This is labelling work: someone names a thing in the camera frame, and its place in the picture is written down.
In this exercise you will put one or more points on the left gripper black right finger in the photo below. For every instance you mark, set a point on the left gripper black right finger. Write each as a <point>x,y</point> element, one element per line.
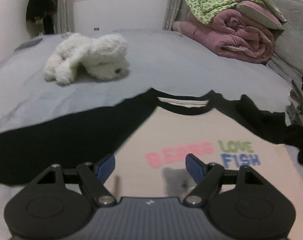
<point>238,204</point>

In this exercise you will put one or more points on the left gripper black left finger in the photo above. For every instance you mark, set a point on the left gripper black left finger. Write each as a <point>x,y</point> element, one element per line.
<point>59,202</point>

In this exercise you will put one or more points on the beige black raglan shirt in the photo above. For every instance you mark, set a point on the beige black raglan shirt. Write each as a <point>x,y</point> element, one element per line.
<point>150,135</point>

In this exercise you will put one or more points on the white plush dog toy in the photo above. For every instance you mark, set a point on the white plush dog toy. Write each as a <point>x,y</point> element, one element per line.
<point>103,58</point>

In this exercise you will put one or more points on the grey bed cover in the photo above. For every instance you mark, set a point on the grey bed cover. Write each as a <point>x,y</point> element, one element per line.
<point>287,60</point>

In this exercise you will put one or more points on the dark tablet on bed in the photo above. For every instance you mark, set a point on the dark tablet on bed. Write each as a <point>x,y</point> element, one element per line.
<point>28,44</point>

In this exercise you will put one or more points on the pink rolled quilt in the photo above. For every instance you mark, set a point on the pink rolled quilt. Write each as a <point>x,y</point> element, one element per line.
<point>233,35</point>

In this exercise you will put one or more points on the pink grey pillow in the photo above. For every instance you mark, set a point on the pink grey pillow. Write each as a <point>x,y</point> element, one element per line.
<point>259,14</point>

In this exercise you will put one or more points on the hanging black coat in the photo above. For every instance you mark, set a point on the hanging black coat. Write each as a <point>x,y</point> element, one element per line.
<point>41,12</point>

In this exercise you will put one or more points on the right side lace curtain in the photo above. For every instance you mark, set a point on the right side lace curtain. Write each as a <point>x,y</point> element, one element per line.
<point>172,9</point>

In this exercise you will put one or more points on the white lace curtain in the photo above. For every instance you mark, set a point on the white lace curtain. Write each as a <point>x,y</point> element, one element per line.
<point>65,16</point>

